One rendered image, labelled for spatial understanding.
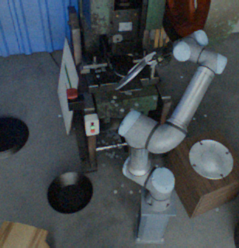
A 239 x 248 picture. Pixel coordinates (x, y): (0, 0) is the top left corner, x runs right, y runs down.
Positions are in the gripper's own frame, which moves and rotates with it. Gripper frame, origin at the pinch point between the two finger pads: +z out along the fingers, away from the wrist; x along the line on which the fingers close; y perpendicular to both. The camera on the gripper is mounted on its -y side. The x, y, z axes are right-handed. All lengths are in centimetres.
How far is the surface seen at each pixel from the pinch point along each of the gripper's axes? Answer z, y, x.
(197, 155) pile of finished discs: 17, -2, 75
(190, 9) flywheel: -18.0, -35.5, -3.4
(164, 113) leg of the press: 26, -12, 43
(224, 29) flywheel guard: -38.0, -15.0, 7.4
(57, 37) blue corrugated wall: 145, -88, -28
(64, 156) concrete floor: 106, 17, 36
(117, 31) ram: 13.8, -11.4, -18.7
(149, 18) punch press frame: -3.8, -17.7, -14.5
